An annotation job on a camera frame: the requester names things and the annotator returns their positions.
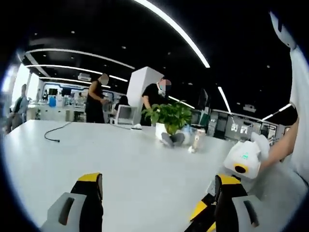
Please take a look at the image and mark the long ceiling light strip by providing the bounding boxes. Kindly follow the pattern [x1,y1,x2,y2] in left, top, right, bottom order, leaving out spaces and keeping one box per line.
[133,0,211,68]

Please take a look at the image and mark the dark grey headset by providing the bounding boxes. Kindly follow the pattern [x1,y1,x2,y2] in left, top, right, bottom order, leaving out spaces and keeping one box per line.
[161,132,186,147]

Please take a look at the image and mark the black loose table cable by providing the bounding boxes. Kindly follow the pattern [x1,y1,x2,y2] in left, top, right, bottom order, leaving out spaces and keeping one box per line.
[44,121,72,144]

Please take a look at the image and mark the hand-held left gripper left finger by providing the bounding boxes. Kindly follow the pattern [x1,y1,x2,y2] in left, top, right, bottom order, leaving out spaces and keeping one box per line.
[40,172,104,232]

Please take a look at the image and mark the row of white office desks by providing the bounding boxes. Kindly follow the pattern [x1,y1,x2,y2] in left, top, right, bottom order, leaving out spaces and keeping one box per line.
[28,101,87,121]

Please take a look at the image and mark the black monitor on stand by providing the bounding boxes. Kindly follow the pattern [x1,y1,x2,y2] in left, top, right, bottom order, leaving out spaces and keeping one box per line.
[197,88,211,116]

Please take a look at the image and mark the pale blue white bag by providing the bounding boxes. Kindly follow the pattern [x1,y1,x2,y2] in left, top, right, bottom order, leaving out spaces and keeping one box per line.
[182,127,197,143]

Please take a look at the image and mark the white worn chest device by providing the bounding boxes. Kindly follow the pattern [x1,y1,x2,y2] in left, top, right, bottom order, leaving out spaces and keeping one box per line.
[269,11,299,50]

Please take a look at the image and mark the white tumbler bottle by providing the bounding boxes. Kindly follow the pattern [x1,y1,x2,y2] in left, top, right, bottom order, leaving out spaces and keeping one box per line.
[194,129,206,148]

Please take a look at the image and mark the green potted plant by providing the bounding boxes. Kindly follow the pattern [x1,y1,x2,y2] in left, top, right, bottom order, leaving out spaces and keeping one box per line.
[141,101,194,136]

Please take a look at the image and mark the white plant pot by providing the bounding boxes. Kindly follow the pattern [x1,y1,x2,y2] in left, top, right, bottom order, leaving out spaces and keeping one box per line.
[155,122,169,140]

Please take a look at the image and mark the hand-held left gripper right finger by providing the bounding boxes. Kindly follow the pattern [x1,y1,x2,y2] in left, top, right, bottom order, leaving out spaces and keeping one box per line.
[214,174,274,232]

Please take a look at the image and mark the person's white shirt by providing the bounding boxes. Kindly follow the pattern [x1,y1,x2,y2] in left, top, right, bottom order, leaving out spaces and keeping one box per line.
[288,45,309,188]

